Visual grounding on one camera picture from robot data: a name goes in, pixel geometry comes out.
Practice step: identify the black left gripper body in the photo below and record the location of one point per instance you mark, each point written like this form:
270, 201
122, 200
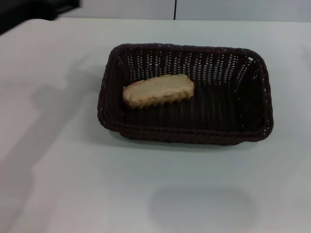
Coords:
29, 8

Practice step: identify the ridged toy bread loaf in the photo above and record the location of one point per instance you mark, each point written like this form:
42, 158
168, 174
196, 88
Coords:
158, 91

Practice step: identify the dark woven plastic basket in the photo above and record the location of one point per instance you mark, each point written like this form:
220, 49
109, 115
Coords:
206, 116

